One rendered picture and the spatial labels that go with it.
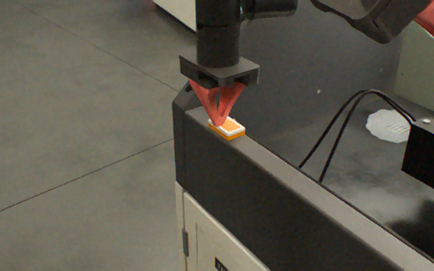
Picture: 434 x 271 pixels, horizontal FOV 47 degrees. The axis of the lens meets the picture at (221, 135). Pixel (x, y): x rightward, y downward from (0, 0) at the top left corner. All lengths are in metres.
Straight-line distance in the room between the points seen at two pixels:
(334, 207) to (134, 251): 1.40
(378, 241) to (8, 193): 1.96
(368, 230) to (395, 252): 0.04
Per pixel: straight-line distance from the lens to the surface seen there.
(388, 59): 1.12
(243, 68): 0.65
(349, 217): 0.59
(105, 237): 2.01
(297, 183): 0.63
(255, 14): 0.65
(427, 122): 0.74
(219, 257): 0.85
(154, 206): 2.12
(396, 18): 0.30
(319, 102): 0.99
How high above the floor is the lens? 1.32
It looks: 31 degrees down
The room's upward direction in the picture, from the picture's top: straight up
